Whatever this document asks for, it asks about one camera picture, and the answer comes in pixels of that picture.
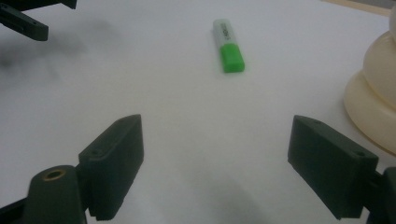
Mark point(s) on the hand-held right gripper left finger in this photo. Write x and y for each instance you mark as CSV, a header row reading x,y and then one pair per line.
x,y
112,161

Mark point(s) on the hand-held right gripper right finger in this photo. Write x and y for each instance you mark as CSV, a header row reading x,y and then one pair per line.
x,y
330,161

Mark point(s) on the cream ribbed pen holder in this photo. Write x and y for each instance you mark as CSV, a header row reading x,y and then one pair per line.
x,y
375,109

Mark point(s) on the light wooden table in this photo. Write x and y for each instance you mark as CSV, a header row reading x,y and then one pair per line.
x,y
358,6

